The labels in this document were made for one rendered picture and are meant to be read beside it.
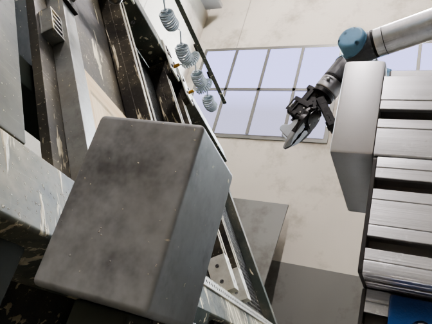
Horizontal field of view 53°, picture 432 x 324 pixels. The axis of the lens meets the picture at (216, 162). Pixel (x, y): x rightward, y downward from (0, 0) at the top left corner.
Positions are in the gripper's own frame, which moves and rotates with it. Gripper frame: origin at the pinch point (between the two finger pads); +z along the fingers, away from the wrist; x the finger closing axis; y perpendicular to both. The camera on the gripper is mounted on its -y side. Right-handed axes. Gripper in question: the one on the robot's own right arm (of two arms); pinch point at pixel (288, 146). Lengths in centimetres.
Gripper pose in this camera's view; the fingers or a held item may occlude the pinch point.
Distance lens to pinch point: 129.0
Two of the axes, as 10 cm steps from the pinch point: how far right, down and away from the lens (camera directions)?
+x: -3.6, -4.5, -8.2
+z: -6.4, 7.6, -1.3
